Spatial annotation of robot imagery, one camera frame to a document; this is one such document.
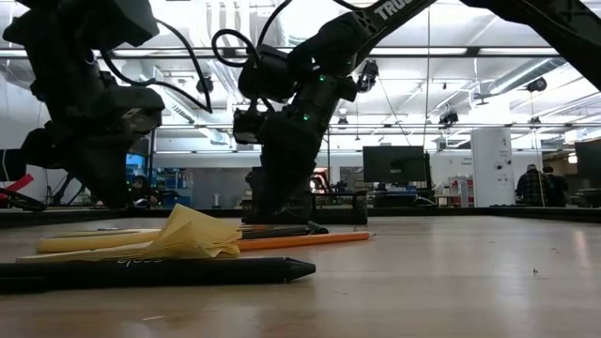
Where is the black pen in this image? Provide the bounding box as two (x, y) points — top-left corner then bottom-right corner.
(239, 225), (312, 240)

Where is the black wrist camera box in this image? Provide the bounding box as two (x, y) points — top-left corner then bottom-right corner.
(116, 86), (166, 137)
(232, 107), (270, 146)

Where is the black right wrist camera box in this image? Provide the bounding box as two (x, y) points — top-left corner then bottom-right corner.
(232, 107), (270, 146)

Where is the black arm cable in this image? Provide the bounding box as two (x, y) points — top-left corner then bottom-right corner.
(210, 0), (301, 69)
(100, 17), (214, 115)

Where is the black mesh desk organizer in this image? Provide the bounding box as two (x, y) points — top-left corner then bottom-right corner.
(240, 166), (369, 226)

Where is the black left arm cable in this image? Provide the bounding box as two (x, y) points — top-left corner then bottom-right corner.
(100, 17), (214, 115)

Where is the white pillar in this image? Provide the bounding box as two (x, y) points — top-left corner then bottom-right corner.
(470, 127), (516, 208)

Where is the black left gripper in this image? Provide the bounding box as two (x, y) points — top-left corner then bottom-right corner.
(21, 84), (165, 210)

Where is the black overhead frame bar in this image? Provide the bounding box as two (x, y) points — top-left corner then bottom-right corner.
(0, 46), (581, 59)

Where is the orange pencil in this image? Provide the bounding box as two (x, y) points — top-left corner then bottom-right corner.
(236, 231), (376, 254)

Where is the black marker with white print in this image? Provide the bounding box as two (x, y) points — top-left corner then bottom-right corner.
(0, 256), (316, 294)

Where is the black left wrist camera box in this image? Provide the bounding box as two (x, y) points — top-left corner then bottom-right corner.
(116, 86), (166, 137)

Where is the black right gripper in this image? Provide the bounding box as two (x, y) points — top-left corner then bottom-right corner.
(255, 74), (359, 218)

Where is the black computer monitor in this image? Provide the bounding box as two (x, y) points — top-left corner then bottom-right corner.
(574, 139), (601, 190)
(362, 145), (431, 185)

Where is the red strap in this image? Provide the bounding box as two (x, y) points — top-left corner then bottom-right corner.
(0, 173), (36, 194)

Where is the blue lit screen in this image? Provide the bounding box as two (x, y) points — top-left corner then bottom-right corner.
(124, 152), (147, 180)

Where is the person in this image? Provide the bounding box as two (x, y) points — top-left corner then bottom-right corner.
(515, 163), (548, 208)
(542, 165), (570, 208)

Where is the yellow sticky note pad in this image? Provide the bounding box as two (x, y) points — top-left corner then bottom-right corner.
(16, 203), (243, 263)

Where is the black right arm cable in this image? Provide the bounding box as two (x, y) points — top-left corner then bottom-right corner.
(210, 0), (301, 69)

